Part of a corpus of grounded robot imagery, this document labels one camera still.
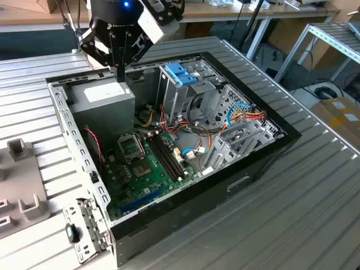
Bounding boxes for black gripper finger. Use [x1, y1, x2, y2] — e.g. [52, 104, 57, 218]
[121, 29, 154, 83]
[78, 28, 122, 83]

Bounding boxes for blue data wire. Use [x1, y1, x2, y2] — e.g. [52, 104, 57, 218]
[181, 102, 254, 159]

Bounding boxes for orange red power wire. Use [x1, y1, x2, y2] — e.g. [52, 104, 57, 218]
[224, 108, 267, 130]

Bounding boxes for grey metal disk bay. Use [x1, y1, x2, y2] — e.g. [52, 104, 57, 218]
[202, 119, 284, 175]

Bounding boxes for blue drive bay latch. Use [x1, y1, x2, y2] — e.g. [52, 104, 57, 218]
[165, 63, 189, 86]
[179, 71, 199, 86]

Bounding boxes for small brown cardboard box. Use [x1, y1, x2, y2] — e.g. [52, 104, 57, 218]
[16, 0, 64, 14]

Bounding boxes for grey optical drive cage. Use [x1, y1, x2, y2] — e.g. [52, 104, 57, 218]
[156, 57, 227, 127]

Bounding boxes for grey power supply unit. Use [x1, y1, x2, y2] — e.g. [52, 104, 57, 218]
[67, 76, 136, 147]

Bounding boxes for metal socket cover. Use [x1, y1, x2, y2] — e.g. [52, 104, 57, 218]
[116, 133, 147, 165]

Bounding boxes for long wooden desk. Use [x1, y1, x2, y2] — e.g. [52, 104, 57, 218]
[0, 0, 341, 61]

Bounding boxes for perforated metal drive cage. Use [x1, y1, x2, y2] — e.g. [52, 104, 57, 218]
[206, 83, 279, 136]

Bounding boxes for black RAM slot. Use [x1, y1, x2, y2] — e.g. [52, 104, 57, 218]
[157, 132, 188, 176]
[146, 135, 181, 182]
[154, 133, 186, 178]
[150, 134, 183, 180]

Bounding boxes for black stand pole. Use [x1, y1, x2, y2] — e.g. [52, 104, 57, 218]
[238, 0, 265, 51]

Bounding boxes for green motherboard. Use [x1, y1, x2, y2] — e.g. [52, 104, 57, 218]
[101, 130, 200, 222]

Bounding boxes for blue expansion slot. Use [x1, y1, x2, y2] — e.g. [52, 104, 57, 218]
[122, 184, 165, 214]

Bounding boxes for grey parts rack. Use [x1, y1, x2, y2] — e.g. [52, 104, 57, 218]
[0, 137, 51, 240]

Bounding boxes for large brown cardboard box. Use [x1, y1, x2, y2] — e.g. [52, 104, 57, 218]
[268, 16, 343, 71]

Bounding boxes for black open PC case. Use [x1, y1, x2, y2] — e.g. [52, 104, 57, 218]
[46, 51, 302, 268]

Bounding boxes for hinged metal card retainer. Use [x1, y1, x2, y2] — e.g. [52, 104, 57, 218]
[62, 197, 115, 265]

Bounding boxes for metal slat shelf rack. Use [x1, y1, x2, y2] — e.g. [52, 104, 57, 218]
[274, 22, 360, 85]

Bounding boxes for cardboard box with labels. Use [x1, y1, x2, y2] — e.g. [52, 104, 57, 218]
[310, 97, 360, 147]

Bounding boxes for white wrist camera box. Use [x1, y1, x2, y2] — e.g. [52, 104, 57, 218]
[137, 5, 181, 44]

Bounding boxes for yellow black power wires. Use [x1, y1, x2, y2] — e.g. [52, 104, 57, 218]
[137, 108, 155, 129]

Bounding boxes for red orange wire bundle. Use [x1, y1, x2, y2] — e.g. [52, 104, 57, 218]
[159, 103, 214, 154]

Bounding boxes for black wire bundle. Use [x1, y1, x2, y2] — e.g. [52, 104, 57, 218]
[187, 91, 223, 136]

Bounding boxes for black cable coil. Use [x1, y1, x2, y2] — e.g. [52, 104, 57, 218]
[313, 85, 343, 101]

